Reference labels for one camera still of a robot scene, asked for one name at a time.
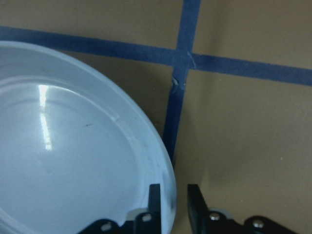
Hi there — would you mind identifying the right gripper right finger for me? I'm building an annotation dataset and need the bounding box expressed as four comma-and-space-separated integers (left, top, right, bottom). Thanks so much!
187, 184, 295, 234

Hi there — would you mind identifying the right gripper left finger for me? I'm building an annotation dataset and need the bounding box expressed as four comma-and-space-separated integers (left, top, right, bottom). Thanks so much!
80, 184, 161, 234

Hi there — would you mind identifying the blue plate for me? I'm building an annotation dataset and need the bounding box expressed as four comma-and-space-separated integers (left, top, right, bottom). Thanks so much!
0, 41, 176, 234

